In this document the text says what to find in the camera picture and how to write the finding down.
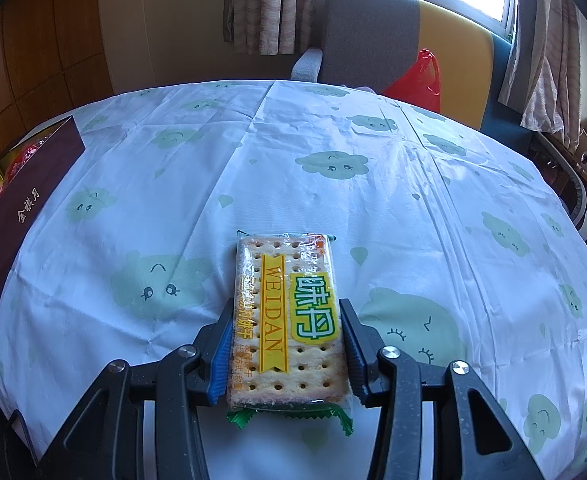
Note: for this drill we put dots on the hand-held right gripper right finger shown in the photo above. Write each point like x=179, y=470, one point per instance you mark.
x=353, y=355

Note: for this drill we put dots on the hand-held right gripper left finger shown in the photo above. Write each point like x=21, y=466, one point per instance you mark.
x=222, y=360

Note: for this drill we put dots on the clear cracker packet green ends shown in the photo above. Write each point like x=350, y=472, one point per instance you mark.
x=283, y=320

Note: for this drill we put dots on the maroon tin box gold interior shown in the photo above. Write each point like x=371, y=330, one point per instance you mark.
x=28, y=210

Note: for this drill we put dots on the pink cloth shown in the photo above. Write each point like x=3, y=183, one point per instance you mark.
x=358, y=87

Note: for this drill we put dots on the red plastic bag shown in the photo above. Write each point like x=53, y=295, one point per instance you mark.
x=416, y=82

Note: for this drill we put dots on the grey yellow blue sofa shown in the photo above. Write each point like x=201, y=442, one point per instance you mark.
x=368, y=35

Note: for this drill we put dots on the beige patterned curtain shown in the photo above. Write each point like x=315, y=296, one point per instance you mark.
x=268, y=5
x=543, y=60

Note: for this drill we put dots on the wooden wardrobe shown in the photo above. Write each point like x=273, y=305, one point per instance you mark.
x=33, y=50

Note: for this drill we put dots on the grey curved frame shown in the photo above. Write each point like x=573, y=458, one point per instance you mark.
x=579, y=190

